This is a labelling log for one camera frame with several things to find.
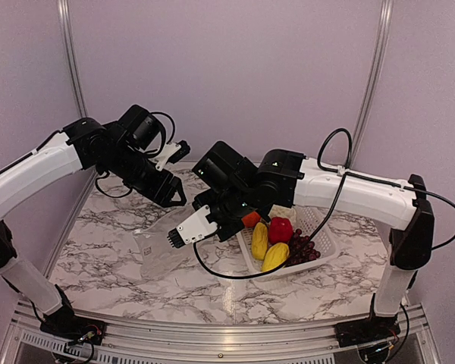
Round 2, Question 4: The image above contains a clear dotted zip bag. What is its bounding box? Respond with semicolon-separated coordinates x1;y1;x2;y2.
132;206;196;280

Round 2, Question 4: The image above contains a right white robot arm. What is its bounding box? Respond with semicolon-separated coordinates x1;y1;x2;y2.
183;141;437;340

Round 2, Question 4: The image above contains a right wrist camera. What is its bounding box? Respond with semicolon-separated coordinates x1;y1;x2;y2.
168;205;218;249

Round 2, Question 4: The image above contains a white cauliflower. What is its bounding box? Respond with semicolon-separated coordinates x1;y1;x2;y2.
268;205;297;227

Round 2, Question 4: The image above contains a left aluminium frame post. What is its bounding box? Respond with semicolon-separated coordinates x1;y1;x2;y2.
57;0;88;118

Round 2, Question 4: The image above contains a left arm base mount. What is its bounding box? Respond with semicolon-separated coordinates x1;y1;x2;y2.
39;286;105;345

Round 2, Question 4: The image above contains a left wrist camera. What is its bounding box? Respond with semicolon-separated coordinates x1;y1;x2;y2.
152;140;190;171

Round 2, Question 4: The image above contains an aluminium frame post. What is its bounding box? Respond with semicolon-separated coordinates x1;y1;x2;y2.
351;0;394;167
57;0;88;118

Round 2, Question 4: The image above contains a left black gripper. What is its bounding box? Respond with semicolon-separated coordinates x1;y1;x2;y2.
102;143;187;208

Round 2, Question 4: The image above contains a yellow corn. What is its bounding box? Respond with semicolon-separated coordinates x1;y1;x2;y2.
251;222;268;261
262;243;290;272

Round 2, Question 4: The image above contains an orange mini pumpkin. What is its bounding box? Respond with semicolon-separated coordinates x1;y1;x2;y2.
242;212;261;228

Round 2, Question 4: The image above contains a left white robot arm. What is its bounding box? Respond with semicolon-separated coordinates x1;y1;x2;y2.
0;105;190;337

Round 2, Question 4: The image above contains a front aluminium rail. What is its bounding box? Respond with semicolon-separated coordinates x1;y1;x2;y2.
7;301;441;364

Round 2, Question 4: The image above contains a purple grape bunch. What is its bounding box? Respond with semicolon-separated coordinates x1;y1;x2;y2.
286;228;321;266

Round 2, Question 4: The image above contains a red bell pepper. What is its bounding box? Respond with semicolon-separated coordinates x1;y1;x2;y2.
268;217;293;244

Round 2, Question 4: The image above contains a right aluminium frame post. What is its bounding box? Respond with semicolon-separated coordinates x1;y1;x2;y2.
351;0;394;167

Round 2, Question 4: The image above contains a white plastic basket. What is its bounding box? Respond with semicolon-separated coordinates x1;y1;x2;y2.
236;206;340;281

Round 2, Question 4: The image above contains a yellow corn left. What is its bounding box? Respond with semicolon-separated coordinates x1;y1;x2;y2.
251;222;268;261

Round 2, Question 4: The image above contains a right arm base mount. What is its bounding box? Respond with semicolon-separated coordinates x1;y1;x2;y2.
334;312;400;347

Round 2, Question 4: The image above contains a yellow corn right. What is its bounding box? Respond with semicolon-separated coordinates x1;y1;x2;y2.
262;243;290;272

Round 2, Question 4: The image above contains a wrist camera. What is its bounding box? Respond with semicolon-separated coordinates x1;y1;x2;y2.
152;140;190;171
168;205;218;249

